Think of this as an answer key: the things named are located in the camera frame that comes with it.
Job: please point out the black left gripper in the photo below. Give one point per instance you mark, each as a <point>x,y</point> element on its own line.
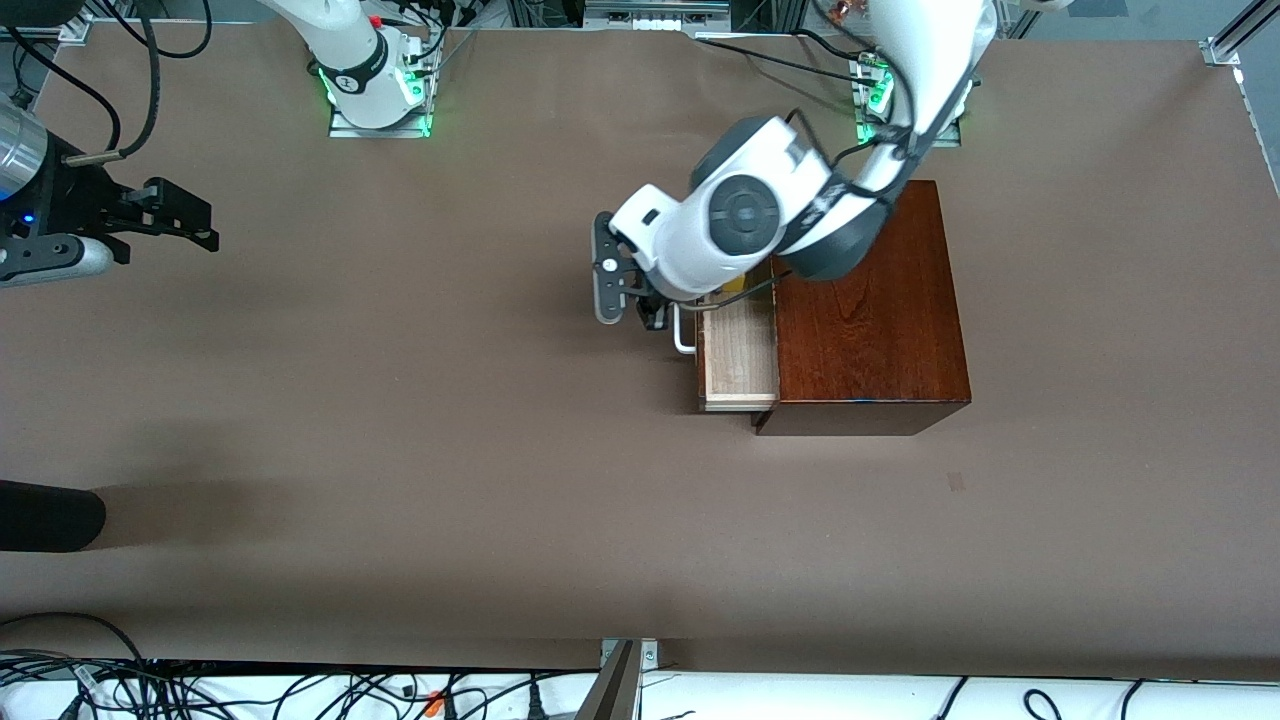
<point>654,312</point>

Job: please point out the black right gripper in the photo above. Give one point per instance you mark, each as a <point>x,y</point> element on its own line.
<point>82,197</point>

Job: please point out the yellow block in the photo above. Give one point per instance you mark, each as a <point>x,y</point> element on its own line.
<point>730,286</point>

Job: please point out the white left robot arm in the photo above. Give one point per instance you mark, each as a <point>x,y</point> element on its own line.
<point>745,215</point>

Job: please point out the dark wooden cabinet box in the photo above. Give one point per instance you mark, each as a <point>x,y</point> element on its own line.
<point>870,330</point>

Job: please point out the grey power strip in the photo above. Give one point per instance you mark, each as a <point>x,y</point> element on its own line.
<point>655,22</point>

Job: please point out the black cylindrical object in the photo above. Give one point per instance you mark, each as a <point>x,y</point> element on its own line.
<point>45,516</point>

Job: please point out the aluminium corner profile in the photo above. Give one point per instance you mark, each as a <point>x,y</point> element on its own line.
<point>1225,52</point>

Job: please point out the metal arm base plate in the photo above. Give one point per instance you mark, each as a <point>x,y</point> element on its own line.
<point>868,95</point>
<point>380,132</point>

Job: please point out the metal mount bar with bracket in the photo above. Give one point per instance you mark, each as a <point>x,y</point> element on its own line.
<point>615,690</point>

